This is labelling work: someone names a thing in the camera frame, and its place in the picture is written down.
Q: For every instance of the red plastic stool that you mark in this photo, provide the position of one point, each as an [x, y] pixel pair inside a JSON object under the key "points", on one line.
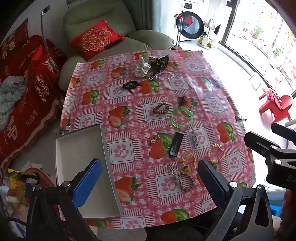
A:
{"points": [[275, 104]]}

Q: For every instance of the blue plastic stool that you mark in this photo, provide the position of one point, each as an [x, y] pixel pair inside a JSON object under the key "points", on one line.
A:
{"points": [[276, 209]]}

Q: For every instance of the small black claw clip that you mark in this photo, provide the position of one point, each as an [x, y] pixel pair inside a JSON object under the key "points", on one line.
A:
{"points": [[182, 100]]}

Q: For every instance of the silver hair clip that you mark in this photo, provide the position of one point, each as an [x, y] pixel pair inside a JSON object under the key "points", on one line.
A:
{"points": [[193, 139]]}

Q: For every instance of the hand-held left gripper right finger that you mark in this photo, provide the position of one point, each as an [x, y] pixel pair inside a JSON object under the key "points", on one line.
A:
{"points": [[209, 183]]}

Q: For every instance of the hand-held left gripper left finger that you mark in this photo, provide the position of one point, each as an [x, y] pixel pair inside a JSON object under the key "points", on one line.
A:
{"points": [[89, 183]]}

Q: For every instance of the yellow plastic bag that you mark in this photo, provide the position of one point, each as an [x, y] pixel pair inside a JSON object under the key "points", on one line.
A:
{"points": [[17, 187]]}

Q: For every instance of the tiered cup stand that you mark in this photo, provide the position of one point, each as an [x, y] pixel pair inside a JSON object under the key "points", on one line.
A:
{"points": [[208, 39]]}

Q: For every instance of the black binder clip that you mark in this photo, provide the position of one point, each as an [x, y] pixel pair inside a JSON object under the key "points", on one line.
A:
{"points": [[238, 118]]}

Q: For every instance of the red printed blanket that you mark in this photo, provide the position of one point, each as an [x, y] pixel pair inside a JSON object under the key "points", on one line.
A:
{"points": [[34, 92]]}

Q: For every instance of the white picture frame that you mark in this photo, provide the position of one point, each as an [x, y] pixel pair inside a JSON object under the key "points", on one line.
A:
{"points": [[255, 82]]}

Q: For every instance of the white scrunchie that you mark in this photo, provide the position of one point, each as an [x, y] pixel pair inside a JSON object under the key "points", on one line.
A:
{"points": [[142, 67]]}

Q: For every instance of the red patterned cushion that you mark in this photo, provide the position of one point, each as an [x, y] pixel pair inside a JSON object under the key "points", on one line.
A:
{"points": [[97, 39]]}

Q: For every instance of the white tray with grey rim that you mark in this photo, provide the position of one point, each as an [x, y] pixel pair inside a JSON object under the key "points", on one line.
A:
{"points": [[76, 162]]}

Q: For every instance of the silver binder clip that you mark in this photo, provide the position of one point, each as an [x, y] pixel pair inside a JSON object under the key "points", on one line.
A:
{"points": [[62, 130]]}

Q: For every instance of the pink strawberry print tablecloth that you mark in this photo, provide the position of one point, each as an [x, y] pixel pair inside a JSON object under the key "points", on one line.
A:
{"points": [[138, 125]]}

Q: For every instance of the grey knitted cloth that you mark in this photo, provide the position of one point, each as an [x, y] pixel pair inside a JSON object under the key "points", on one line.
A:
{"points": [[11, 92]]}

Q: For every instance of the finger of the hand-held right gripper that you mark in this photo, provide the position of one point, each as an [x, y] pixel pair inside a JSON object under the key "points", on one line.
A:
{"points": [[283, 132], [259, 143]]}

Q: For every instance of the black oval hair clip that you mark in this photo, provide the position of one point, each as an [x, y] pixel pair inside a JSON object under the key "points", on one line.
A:
{"points": [[128, 85]]}

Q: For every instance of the green bangle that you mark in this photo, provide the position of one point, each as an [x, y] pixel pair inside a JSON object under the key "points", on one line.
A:
{"points": [[174, 118]]}

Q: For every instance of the white washing machine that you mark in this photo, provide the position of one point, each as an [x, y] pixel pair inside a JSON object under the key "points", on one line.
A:
{"points": [[190, 20]]}

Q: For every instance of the leopard print scrunchie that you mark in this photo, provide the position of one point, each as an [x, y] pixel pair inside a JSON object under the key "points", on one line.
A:
{"points": [[157, 61]]}

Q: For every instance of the black snap hair clip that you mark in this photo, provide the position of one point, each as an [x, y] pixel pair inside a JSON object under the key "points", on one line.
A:
{"points": [[175, 144]]}

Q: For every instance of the green armchair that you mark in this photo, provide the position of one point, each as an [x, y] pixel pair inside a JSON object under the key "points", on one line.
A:
{"points": [[97, 20]]}

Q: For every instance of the beige rabbit hair clip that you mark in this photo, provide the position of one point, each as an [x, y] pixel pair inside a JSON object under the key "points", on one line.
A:
{"points": [[176, 173]]}

